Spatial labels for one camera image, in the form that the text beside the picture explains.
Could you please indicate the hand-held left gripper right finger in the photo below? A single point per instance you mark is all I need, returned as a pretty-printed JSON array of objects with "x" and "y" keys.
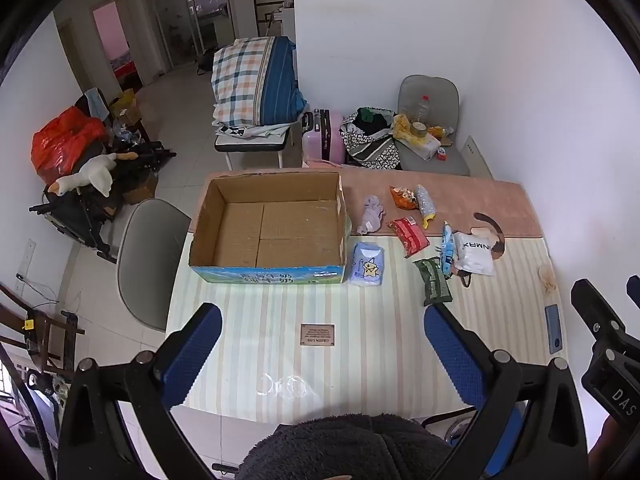
[{"x": 455, "y": 355}]

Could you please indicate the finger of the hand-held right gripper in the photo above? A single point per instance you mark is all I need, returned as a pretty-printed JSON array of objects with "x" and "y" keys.
[
  {"x": 595, "y": 310},
  {"x": 634, "y": 291}
]

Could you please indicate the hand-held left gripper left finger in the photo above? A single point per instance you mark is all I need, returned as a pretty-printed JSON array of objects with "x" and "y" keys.
[{"x": 192, "y": 355}]

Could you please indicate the green packet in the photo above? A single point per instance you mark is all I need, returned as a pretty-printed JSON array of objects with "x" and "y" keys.
[{"x": 432, "y": 282}]

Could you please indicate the white soft pack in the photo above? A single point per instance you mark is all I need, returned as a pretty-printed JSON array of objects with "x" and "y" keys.
[{"x": 475, "y": 255}]

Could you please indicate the blue wet wipes pack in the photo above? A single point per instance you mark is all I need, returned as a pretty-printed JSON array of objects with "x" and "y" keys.
[{"x": 447, "y": 250}]

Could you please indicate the blue cartoon tissue pack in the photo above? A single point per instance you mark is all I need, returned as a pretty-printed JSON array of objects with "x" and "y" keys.
[{"x": 367, "y": 265}]

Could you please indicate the red snack packet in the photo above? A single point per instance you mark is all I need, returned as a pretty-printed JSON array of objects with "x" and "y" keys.
[{"x": 409, "y": 236}]

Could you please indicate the cardboard box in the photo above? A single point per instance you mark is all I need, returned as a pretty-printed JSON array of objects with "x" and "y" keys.
[{"x": 270, "y": 232}]

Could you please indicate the silver speckled packet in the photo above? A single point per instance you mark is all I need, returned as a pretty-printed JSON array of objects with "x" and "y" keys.
[{"x": 425, "y": 202}]

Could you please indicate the purple sock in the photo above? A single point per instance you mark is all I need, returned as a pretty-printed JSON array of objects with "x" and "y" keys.
[{"x": 371, "y": 215}]

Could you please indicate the orange snack packet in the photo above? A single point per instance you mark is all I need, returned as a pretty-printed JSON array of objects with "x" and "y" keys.
[{"x": 402, "y": 197}]

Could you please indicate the person's right forearm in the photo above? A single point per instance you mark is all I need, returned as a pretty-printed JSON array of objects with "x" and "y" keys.
[{"x": 605, "y": 447}]

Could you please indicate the blue flat rectangular device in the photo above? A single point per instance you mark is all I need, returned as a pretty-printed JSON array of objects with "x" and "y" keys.
[{"x": 553, "y": 327}]

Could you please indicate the grey shell chair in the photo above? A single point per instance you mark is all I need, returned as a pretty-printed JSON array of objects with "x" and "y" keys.
[{"x": 147, "y": 260}]

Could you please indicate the dark wooden chair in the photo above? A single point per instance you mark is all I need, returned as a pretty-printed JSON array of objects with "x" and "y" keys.
[{"x": 45, "y": 330}]

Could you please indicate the brown floor carton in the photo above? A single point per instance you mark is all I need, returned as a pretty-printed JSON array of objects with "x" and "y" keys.
[{"x": 142, "y": 190}]

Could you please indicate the black folded stroller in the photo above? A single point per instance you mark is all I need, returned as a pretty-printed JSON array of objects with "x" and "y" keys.
[{"x": 85, "y": 215}]

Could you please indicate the white leaning board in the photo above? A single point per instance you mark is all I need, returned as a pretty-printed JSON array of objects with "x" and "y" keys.
[{"x": 477, "y": 157}]

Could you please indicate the white goose plush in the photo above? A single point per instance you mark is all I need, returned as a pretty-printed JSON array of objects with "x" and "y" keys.
[{"x": 95, "y": 172}]

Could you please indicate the white packet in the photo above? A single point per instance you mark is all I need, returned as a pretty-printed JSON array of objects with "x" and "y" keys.
[{"x": 427, "y": 146}]

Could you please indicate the black white patterned tote bag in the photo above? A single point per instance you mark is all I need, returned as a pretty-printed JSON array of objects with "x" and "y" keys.
[{"x": 372, "y": 147}]

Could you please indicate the brown tape roll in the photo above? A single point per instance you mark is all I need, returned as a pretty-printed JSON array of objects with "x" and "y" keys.
[{"x": 418, "y": 131}]

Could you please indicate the pink paper bag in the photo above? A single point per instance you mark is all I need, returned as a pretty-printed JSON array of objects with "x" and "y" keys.
[{"x": 322, "y": 163}]

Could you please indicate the yellow plastic bag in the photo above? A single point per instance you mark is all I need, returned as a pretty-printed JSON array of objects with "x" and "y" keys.
[{"x": 401, "y": 127}]

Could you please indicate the clear plastic bottle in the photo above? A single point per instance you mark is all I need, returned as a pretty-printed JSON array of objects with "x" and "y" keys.
[{"x": 422, "y": 110}]

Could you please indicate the red plastic bag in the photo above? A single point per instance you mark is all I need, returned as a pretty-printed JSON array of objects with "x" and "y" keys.
[{"x": 62, "y": 142}]

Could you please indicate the pink suitcase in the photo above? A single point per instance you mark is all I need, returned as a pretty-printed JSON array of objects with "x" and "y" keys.
[{"x": 327, "y": 135}]

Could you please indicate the yellow carton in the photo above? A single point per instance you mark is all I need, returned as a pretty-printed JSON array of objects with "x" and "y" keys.
[{"x": 125, "y": 105}]

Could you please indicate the grey padded chair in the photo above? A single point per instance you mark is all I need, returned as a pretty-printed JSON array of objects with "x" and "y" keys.
[{"x": 430, "y": 90}]

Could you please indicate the light blue towel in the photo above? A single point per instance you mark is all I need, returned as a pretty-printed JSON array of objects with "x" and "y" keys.
[{"x": 96, "y": 102}]

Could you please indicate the plaid folded quilt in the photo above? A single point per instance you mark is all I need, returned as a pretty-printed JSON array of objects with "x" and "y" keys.
[{"x": 250, "y": 80}]

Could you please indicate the black floor bag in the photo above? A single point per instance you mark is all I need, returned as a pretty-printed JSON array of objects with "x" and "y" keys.
[{"x": 206, "y": 61}]

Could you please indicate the glass sliding door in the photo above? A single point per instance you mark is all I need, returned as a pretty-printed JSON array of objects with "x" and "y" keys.
[{"x": 195, "y": 15}]

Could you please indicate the white cabinet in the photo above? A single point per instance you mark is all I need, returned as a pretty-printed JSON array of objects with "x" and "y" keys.
[{"x": 289, "y": 22}]

